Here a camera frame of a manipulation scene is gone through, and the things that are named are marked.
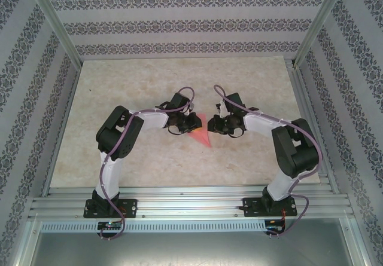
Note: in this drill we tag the pink square paper sheet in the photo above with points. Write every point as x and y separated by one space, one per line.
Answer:
204 138

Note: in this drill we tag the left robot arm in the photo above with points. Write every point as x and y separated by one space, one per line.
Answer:
119 131

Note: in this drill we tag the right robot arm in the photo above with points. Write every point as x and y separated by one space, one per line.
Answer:
296 149

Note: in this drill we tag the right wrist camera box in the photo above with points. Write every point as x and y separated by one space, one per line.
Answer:
222 108

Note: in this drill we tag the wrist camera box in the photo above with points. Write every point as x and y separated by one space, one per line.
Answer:
191 106
222 108

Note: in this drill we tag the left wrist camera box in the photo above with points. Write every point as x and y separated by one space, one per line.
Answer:
191 106

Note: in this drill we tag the aluminium side rail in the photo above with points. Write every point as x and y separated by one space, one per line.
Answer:
302 98
62 128

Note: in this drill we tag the aluminium mounting rail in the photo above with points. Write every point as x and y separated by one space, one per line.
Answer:
191 203

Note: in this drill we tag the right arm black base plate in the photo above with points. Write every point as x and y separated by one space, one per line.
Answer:
249 207

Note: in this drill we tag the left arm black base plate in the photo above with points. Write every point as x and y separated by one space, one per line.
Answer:
131 207

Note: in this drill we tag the aluminium frame post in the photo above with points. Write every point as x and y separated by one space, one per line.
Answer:
56 24
318 24

